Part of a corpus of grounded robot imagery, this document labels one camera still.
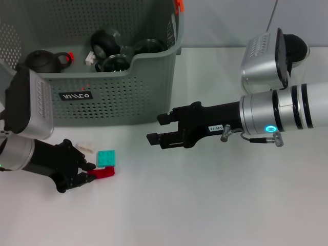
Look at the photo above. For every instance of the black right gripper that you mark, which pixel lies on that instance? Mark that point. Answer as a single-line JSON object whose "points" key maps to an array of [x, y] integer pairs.
{"points": [[212, 118]]}

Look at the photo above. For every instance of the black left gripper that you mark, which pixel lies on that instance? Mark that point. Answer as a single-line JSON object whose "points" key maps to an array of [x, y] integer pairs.
{"points": [[59, 159]]}

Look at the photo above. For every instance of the dark red brick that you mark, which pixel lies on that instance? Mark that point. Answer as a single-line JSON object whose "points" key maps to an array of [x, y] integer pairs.
{"points": [[105, 173]]}

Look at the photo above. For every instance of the teal building brick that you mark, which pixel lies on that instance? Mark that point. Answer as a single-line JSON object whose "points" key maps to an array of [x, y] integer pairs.
{"points": [[106, 158]]}

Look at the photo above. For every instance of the white building brick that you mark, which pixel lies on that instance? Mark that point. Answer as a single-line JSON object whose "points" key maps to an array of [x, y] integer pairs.
{"points": [[85, 147], [89, 58]]}

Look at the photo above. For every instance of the glass teacup with black base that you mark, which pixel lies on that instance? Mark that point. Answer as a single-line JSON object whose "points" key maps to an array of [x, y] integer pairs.
{"points": [[114, 64], [148, 47], [103, 42]]}

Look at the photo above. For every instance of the grey-green perforated storage bin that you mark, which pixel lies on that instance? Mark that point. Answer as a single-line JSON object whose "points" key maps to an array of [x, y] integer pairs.
{"points": [[115, 102]]}

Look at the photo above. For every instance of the dark clay teapot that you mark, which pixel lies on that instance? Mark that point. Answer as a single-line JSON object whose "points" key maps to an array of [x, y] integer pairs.
{"points": [[42, 61]]}

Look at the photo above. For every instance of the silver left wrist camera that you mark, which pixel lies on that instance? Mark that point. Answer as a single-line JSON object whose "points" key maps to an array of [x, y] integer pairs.
{"points": [[28, 107]]}

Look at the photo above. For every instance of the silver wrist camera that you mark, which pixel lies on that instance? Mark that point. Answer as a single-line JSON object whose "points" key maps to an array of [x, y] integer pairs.
{"points": [[28, 107], [258, 66]]}

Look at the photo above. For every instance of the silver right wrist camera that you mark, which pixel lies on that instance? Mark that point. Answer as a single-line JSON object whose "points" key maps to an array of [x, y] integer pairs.
{"points": [[258, 66]]}

